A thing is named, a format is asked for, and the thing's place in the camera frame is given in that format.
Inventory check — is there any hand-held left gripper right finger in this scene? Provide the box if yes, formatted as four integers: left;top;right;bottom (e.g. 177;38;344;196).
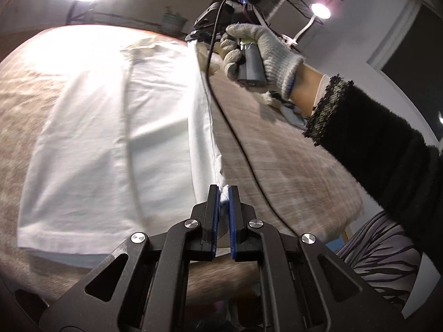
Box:
228;185;409;332

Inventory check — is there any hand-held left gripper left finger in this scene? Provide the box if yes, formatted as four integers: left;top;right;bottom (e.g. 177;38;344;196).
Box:
40;185;225;332

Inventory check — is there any white garment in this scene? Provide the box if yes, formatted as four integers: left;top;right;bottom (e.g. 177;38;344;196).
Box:
17;40;231;258

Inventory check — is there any person's right forearm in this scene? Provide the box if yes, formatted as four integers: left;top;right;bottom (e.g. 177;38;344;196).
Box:
288;63;443;284

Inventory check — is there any person's right hand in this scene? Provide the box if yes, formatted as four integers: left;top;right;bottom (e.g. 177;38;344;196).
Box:
220;23;305;101

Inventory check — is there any potted plant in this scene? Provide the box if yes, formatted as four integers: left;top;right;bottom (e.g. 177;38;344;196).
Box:
162;6;185;36

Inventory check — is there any brown tablecloth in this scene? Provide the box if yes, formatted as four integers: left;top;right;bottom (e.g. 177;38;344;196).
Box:
0;24;365;305

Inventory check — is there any small round lamp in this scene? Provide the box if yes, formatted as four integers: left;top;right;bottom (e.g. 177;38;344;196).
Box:
293;3;332;44

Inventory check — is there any crumpled white cloth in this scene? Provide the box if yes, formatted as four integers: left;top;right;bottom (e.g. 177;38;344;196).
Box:
259;90;312;129

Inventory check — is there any person's striped clothing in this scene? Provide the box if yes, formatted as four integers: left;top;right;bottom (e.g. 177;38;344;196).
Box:
335;210;422;308

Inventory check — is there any dark window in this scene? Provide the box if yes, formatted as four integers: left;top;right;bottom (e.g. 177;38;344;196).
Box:
367;5;443;135

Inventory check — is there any black cable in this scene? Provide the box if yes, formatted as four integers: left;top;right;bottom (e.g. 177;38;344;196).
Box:
204;0;302;237

